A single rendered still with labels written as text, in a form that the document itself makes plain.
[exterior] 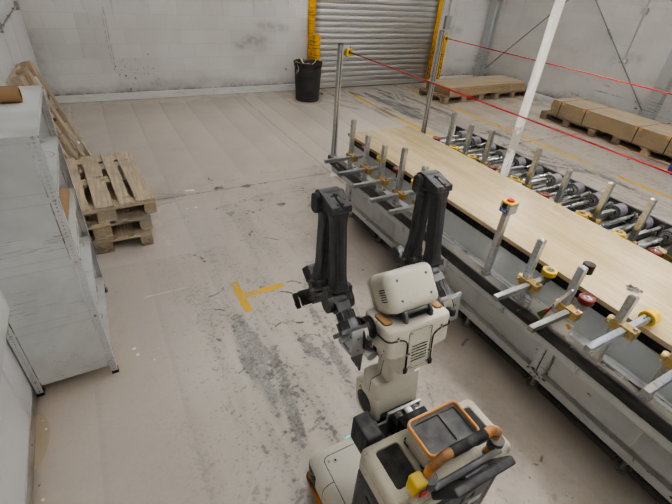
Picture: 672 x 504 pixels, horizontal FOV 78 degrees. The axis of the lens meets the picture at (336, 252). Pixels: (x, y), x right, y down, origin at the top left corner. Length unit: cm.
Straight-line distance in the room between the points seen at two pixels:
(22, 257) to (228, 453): 145
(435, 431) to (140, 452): 167
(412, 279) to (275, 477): 145
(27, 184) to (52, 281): 55
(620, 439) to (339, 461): 161
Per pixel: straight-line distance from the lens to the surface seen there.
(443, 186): 158
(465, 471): 161
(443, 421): 167
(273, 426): 266
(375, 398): 178
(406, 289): 145
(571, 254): 290
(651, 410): 245
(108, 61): 866
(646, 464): 300
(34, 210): 240
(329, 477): 220
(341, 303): 148
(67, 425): 296
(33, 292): 265
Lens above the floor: 224
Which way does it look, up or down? 35 degrees down
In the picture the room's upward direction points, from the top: 5 degrees clockwise
